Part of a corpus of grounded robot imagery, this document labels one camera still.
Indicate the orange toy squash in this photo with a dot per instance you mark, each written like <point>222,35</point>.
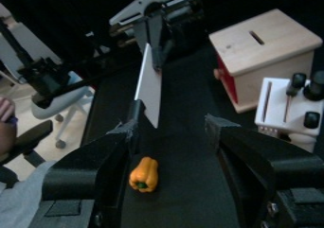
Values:
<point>144,175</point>

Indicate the grey office chair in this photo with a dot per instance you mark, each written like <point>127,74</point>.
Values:
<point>63,101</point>

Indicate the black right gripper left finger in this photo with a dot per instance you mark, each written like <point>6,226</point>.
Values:
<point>80,175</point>

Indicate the wooden box with slot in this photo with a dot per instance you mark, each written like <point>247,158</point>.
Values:
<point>261,49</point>

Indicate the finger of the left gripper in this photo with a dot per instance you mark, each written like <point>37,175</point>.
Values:
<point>142,33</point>
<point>159,39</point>

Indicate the black chair armrest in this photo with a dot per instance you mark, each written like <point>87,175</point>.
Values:
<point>27,137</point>

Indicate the white knife block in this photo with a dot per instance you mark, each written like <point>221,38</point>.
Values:
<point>273,112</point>

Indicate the grey trouser leg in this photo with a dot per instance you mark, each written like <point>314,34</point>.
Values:
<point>20,200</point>

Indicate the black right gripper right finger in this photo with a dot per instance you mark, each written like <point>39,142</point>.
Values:
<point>269,175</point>

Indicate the person's hand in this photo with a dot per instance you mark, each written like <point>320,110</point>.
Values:
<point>4,124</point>

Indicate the black clamp stand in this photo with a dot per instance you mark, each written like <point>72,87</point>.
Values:
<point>44,77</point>

